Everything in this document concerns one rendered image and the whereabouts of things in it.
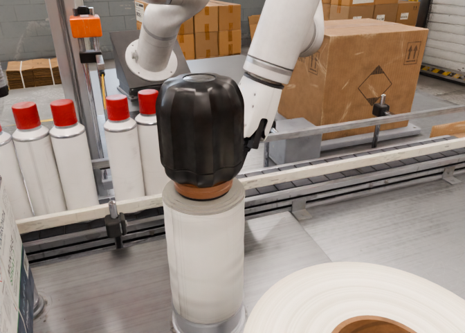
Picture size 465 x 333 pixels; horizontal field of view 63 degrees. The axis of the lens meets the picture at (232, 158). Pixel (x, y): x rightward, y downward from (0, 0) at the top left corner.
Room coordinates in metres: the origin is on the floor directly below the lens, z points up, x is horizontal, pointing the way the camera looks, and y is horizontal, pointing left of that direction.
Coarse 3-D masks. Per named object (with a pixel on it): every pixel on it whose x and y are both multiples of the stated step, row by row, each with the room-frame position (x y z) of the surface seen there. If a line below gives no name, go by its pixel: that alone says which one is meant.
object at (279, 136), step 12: (444, 108) 0.87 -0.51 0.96; (456, 108) 0.87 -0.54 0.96; (360, 120) 0.79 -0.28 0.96; (372, 120) 0.79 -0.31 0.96; (384, 120) 0.80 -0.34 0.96; (396, 120) 0.81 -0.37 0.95; (276, 132) 0.72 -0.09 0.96; (288, 132) 0.72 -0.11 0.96; (300, 132) 0.73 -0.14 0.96; (312, 132) 0.74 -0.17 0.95; (324, 132) 0.75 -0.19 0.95; (96, 168) 0.59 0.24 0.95
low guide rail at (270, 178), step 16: (432, 144) 0.76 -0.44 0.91; (448, 144) 0.77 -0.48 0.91; (464, 144) 0.79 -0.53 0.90; (352, 160) 0.69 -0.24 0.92; (368, 160) 0.70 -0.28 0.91; (384, 160) 0.71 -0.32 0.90; (256, 176) 0.62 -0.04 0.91; (272, 176) 0.62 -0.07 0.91; (288, 176) 0.64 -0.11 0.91; (304, 176) 0.65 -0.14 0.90; (80, 208) 0.52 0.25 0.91; (96, 208) 0.52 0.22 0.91; (128, 208) 0.53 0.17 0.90; (144, 208) 0.54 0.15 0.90; (32, 224) 0.48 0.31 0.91; (48, 224) 0.49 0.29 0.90; (64, 224) 0.50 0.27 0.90
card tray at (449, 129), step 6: (432, 126) 0.98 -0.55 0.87; (438, 126) 0.99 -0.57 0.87; (444, 126) 0.99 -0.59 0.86; (450, 126) 1.00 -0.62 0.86; (456, 126) 1.01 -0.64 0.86; (462, 126) 1.02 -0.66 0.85; (432, 132) 0.98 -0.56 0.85; (438, 132) 0.99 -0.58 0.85; (444, 132) 1.00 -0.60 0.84; (450, 132) 1.01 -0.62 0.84; (456, 132) 1.01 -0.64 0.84; (462, 132) 1.02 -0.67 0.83
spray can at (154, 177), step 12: (144, 96) 0.58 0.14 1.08; (156, 96) 0.59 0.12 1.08; (144, 108) 0.58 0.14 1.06; (144, 120) 0.58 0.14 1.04; (144, 132) 0.57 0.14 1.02; (156, 132) 0.58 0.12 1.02; (144, 144) 0.57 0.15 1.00; (156, 144) 0.58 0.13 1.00; (144, 156) 0.58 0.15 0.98; (156, 156) 0.57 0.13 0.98; (144, 168) 0.58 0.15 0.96; (156, 168) 0.57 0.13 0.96; (144, 180) 0.58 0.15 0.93; (156, 180) 0.57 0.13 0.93; (168, 180) 0.59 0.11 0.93; (156, 192) 0.57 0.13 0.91
